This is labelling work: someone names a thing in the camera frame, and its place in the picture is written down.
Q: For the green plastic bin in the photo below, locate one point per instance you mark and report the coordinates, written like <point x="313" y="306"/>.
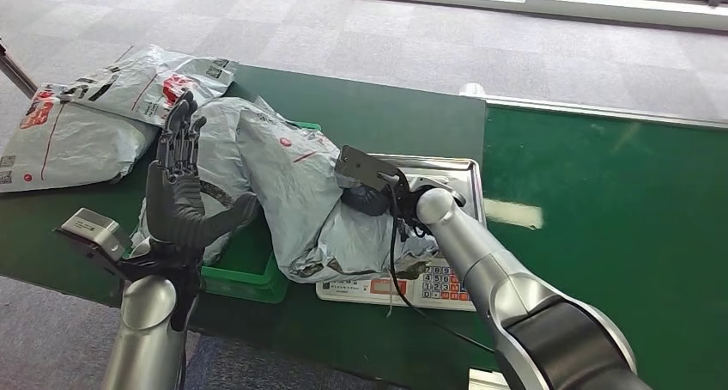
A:
<point x="244" y="282"/>

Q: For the large flat grey mailer package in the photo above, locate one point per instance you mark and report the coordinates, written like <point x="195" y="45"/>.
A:
<point x="74" y="148"/>

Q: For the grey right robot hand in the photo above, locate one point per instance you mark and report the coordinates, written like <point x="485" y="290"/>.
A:
<point x="367" y="201"/>

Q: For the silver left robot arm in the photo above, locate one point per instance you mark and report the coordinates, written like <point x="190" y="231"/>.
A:
<point x="142" y="330"/>

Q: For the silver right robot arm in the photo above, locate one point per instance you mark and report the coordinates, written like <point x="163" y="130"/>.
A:
<point x="478" y="251"/>

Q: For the grey metal pole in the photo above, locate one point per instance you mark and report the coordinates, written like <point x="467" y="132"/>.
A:
<point x="14" y="71"/>

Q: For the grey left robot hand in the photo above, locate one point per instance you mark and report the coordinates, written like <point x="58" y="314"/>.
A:
<point x="173" y="205"/>

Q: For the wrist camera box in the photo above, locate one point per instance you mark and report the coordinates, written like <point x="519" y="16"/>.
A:
<point x="364" y="168"/>
<point x="94" y="228"/>

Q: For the grey mailer with black labels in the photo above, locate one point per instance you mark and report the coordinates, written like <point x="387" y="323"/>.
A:
<point x="142" y="83"/>

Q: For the dark green table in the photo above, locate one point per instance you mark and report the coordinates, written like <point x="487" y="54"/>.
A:
<point x="370" y="108"/>

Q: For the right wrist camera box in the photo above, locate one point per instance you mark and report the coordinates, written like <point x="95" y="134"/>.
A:
<point x="364" y="168"/>

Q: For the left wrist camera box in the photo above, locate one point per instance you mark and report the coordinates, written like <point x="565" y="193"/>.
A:
<point x="94" y="228"/>

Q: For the white scale with steel pan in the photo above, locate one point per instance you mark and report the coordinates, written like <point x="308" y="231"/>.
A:
<point x="352" y="290"/>

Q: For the silver conveyor side rail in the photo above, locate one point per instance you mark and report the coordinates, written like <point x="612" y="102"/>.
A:
<point x="597" y="112"/>

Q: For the grey poly mailer package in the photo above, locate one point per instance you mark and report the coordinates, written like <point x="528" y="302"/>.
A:
<point x="296" y="194"/>

